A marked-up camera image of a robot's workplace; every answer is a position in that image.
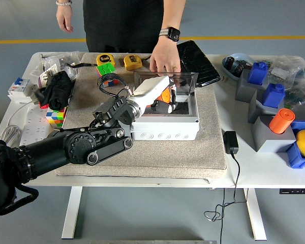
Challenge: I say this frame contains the beige fabric mat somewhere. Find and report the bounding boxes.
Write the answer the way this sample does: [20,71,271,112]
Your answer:
[55,52,228,180]

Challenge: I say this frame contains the light grey enclosure box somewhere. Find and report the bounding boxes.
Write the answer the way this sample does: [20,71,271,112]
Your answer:
[130,87,200,141]

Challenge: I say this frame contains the black glossy case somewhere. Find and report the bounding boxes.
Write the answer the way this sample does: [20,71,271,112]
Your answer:
[176,40,222,88]

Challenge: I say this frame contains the blue plastic bin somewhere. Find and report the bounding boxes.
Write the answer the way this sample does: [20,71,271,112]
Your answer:
[286,120,305,169]

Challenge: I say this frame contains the black power adapter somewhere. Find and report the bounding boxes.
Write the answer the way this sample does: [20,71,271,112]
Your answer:
[223,130,239,155]

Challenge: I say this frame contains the person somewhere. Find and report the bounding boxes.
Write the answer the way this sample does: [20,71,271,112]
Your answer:
[82,0,188,54]

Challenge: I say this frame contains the person's right hand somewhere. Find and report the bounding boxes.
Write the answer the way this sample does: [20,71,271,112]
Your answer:
[56,4,74,34]

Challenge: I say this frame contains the black wrist watch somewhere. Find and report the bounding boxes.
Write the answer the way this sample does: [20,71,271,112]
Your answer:
[159,27,181,43]

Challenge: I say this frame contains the square yellow tape measure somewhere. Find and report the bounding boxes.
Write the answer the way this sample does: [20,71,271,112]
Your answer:
[124,54,143,71]

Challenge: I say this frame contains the blue plastic block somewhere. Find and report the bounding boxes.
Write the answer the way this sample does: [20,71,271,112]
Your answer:
[262,83,286,109]
[248,62,269,86]

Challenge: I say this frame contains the black cloth bundle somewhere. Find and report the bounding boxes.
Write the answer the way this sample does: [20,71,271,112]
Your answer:
[38,70,73,111]

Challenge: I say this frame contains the black adapter cord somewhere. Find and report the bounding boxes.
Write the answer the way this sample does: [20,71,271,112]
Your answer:
[203,151,249,244]

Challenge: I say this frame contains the black desk control panel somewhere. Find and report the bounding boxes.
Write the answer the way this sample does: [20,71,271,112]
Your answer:
[279,188,305,195]

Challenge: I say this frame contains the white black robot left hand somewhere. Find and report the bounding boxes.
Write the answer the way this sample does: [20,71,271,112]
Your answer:
[133,75,180,115]

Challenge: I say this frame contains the person's left hand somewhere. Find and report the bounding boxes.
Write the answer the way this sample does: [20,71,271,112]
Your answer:
[149,38,181,77]

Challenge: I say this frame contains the white power cable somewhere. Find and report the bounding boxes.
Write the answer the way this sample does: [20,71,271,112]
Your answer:
[0,100,39,147]

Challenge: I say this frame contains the grey holder block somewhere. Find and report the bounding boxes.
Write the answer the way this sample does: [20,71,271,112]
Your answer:
[251,115,297,153]
[235,68,267,103]
[248,88,285,125]

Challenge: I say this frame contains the light blue bowl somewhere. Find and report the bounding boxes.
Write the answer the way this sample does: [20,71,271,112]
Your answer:
[222,52,256,82]

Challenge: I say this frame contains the dark plastic parts bag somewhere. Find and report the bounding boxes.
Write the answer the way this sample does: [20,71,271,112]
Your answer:
[284,81,305,120]

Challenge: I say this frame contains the round yellow tape measure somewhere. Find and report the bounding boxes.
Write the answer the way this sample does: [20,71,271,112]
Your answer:
[96,53,115,67]

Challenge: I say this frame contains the orange cylinder battery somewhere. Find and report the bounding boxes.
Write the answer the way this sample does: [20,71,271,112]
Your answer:
[268,108,295,135]
[159,88,171,104]

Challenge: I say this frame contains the white table leg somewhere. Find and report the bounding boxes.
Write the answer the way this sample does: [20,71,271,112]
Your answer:
[242,188,267,241]
[61,187,82,240]

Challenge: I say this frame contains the transparent hinged box lid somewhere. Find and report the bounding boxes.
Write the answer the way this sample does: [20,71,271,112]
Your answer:
[133,71,199,96]

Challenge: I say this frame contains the white circuit breaker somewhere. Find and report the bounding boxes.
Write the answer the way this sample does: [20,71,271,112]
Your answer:
[7,77,31,103]

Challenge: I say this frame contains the colourful puzzle cube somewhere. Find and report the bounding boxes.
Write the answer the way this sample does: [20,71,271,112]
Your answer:
[45,106,68,127]
[96,63,120,88]

